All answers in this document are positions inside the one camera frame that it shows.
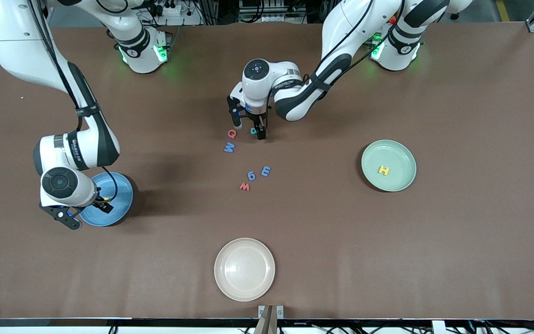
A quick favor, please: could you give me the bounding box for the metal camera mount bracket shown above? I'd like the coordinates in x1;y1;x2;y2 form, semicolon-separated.
254;305;284;334

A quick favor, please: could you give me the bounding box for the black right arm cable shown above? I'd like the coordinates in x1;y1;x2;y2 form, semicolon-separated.
102;166;119;202

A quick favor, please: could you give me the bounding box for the beige plate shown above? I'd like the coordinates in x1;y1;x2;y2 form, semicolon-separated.
214;238;276;302

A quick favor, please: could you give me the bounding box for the green plate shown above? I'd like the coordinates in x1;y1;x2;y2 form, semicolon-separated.
361;140;417;192

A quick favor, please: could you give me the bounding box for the blue plate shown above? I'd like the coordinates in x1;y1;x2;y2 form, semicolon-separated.
79;172;134;227

